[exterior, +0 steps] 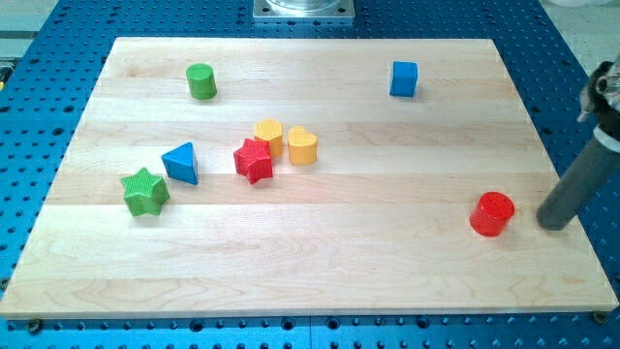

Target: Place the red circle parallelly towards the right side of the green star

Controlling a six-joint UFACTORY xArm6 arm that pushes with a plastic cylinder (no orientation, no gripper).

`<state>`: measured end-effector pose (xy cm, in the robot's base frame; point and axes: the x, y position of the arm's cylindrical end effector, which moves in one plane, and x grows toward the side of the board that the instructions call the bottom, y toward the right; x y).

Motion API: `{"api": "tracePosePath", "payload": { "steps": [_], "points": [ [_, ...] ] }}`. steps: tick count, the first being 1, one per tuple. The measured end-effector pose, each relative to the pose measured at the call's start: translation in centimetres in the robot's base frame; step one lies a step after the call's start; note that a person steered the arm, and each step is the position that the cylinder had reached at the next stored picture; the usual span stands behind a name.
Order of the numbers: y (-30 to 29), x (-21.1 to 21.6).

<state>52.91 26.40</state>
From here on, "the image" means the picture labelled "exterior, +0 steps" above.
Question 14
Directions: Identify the red cylinder block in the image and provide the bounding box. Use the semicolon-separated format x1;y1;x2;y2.
469;192;515;238

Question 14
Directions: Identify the red star block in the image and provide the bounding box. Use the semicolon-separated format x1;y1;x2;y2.
233;139;273;185

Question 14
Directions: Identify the green star block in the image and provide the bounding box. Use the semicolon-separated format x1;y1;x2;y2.
120;168;171;217

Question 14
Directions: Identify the yellow heart block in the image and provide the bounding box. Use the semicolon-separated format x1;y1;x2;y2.
288;126;318;166

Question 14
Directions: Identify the yellow hexagon block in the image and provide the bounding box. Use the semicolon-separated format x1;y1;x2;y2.
254;118;284;157

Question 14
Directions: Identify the wooden board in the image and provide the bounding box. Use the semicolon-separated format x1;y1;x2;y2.
1;37;618;319

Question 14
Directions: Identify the blue triangle block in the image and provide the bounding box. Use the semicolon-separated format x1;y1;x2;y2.
161;142;199;185

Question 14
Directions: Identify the blue cube block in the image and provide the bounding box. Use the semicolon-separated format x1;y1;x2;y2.
389;61;419;97

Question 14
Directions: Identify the green cylinder block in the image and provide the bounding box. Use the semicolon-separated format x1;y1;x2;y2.
186;63;217;100

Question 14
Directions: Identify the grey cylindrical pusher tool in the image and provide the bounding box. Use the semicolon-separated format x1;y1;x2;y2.
536;138;619;231

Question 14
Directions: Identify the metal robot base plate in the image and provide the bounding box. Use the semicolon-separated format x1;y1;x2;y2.
252;0;356;23

